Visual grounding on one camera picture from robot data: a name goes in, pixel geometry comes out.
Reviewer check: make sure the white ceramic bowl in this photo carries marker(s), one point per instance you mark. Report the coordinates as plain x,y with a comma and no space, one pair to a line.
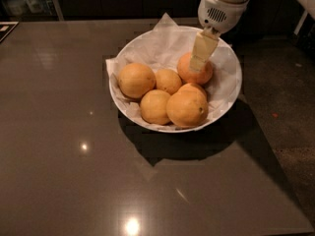
229,76

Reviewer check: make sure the black framed card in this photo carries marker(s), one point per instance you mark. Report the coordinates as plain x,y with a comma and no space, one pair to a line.
6,28

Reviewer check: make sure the glass shelf with containers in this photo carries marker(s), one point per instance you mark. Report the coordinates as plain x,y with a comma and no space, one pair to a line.
30,10

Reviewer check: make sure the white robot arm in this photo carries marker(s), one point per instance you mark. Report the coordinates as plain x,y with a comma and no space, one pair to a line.
260,14

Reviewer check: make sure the orange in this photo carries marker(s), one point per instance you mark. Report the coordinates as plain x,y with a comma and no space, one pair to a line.
136,79
187,109
190,76
168,80
153,107

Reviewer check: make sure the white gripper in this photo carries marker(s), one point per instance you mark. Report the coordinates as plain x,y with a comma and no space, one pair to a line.
219,14

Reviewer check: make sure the white paper liner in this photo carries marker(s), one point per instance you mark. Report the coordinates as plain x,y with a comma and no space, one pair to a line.
154,46

